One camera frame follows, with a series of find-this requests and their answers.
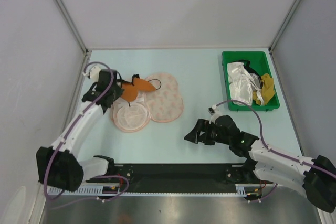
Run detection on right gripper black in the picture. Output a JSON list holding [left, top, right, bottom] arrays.
[[184, 119, 232, 146]]

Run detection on orange bra black straps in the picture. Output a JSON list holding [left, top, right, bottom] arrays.
[[117, 74, 162, 108]]

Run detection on pink floral mesh laundry bag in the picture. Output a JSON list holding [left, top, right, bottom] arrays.
[[110, 72, 184, 133]]

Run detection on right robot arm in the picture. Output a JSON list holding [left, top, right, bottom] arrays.
[[184, 115, 335, 213]]

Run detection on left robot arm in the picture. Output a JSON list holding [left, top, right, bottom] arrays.
[[36, 69, 123, 192]]

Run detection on white satin bra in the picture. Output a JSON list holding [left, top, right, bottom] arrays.
[[227, 61, 261, 106]]

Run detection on grey black bra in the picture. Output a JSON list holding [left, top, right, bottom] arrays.
[[238, 59, 263, 89]]

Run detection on mustard yellow garment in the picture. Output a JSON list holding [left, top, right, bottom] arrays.
[[253, 73, 276, 106]]

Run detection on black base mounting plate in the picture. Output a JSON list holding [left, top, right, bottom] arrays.
[[86, 163, 272, 194]]

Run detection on green plastic bin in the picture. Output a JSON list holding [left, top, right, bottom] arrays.
[[222, 51, 280, 111]]

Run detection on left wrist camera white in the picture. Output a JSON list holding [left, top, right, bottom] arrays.
[[83, 65, 101, 82]]

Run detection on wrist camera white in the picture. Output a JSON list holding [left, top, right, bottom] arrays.
[[83, 65, 101, 82], [208, 104, 221, 122]]

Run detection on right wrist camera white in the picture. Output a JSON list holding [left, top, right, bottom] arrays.
[[208, 104, 221, 122]]

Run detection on white slotted cable duct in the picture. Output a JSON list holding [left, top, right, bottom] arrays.
[[47, 183, 260, 197]]

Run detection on left aluminium frame post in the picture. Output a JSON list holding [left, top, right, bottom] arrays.
[[39, 0, 89, 54]]

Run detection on aluminium frame post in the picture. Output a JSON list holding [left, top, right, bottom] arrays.
[[39, 0, 89, 54], [269, 0, 317, 51]]

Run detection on right aluminium frame post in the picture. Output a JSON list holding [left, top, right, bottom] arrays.
[[269, 0, 317, 51]]

